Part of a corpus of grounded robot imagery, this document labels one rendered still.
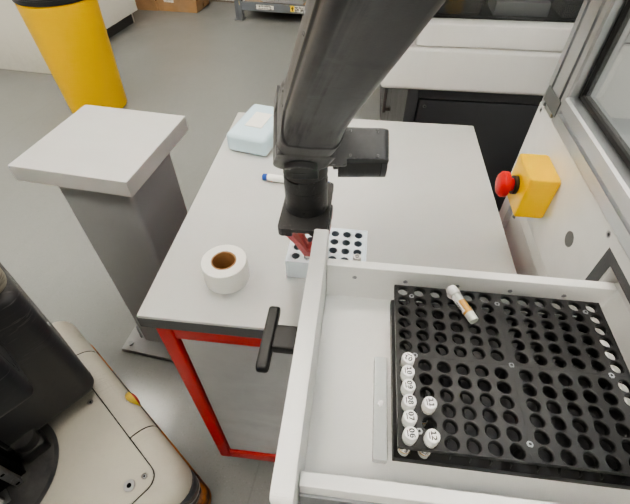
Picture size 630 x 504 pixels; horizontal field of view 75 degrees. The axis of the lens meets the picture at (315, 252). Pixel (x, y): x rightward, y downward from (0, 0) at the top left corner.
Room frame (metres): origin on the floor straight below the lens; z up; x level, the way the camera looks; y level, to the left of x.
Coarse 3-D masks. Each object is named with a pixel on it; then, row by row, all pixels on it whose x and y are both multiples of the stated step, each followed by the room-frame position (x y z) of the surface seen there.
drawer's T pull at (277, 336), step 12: (276, 312) 0.25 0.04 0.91; (276, 324) 0.23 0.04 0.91; (264, 336) 0.22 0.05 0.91; (276, 336) 0.22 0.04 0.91; (288, 336) 0.22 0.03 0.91; (264, 348) 0.20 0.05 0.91; (276, 348) 0.20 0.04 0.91; (288, 348) 0.20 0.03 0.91; (264, 360) 0.19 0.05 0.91; (264, 372) 0.18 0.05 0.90
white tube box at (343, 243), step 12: (336, 228) 0.49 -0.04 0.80; (336, 240) 0.47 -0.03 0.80; (348, 240) 0.47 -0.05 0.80; (360, 240) 0.47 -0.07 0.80; (288, 252) 0.44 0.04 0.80; (300, 252) 0.44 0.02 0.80; (336, 252) 0.44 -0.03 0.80; (348, 252) 0.44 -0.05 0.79; (360, 252) 0.44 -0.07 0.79; (288, 264) 0.42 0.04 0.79; (300, 264) 0.42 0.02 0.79; (288, 276) 0.42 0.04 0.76; (300, 276) 0.42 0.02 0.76
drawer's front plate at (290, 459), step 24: (312, 264) 0.30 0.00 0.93; (312, 288) 0.26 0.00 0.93; (312, 312) 0.23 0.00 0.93; (312, 336) 0.21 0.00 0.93; (312, 360) 0.19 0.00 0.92; (288, 384) 0.16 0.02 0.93; (312, 384) 0.19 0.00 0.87; (288, 408) 0.14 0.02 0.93; (288, 432) 0.12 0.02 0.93; (288, 456) 0.10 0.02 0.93; (288, 480) 0.08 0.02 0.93
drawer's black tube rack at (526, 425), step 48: (432, 288) 0.29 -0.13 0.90; (432, 336) 0.22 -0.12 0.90; (480, 336) 0.22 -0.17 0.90; (528, 336) 0.24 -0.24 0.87; (576, 336) 0.22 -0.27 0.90; (432, 384) 0.17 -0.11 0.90; (480, 384) 0.19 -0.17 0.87; (528, 384) 0.17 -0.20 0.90; (576, 384) 0.17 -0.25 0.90; (624, 384) 0.17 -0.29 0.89; (480, 432) 0.13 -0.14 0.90; (528, 432) 0.13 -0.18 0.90; (576, 432) 0.13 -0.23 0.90; (624, 432) 0.14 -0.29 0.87; (576, 480) 0.10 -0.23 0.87; (624, 480) 0.10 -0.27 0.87
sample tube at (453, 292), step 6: (450, 288) 0.28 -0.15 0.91; (456, 288) 0.28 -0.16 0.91; (450, 294) 0.27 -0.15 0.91; (456, 294) 0.27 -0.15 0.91; (456, 300) 0.26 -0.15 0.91; (462, 300) 0.26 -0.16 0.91; (462, 306) 0.25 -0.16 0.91; (468, 306) 0.25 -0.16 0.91; (462, 312) 0.25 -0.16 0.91; (468, 312) 0.25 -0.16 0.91; (468, 318) 0.24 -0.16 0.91; (474, 318) 0.24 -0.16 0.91
